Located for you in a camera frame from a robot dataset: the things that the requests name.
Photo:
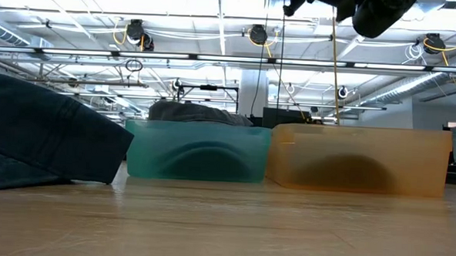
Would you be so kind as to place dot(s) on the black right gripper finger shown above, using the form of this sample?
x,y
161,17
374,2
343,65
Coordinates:
x,y
293,7

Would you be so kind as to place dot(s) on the blue denim baseball cap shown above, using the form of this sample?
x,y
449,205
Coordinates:
x,y
345,173
50,135

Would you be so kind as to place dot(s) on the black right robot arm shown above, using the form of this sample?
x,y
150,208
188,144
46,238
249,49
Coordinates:
x,y
383,15

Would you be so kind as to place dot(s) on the orange translucent plastic bin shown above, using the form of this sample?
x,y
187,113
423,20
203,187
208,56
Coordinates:
x,y
423,159

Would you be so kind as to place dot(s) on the teal translucent plastic bin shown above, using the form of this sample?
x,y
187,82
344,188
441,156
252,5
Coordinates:
x,y
138,147

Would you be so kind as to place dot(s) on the long ceiling light strip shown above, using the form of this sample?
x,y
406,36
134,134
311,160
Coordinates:
x,y
77,52

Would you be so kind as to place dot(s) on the silver spiral ventilation duct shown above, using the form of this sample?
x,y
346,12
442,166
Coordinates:
x,y
4,33
415,84

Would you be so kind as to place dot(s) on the black metal gantry frame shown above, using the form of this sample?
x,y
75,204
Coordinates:
x,y
208,87

